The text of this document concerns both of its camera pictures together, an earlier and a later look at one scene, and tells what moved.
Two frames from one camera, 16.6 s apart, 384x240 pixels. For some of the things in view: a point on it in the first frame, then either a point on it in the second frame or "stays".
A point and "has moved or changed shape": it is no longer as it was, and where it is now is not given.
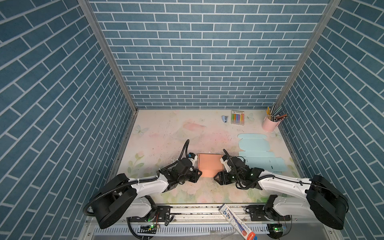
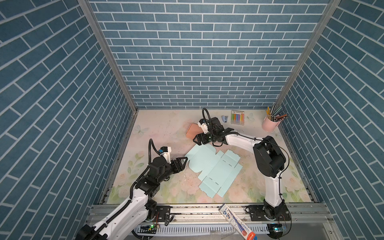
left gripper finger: x=194 y=179 → x=176 y=166
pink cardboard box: x=210 y=164 → x=193 y=130
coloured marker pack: x=237 y=117 stays
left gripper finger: x=197 y=173 → x=178 y=162
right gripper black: x=221 y=175 → x=199 y=138
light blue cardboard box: x=256 y=154 has moved or changed shape
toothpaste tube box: x=224 y=209 stays
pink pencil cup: x=268 y=125 stays
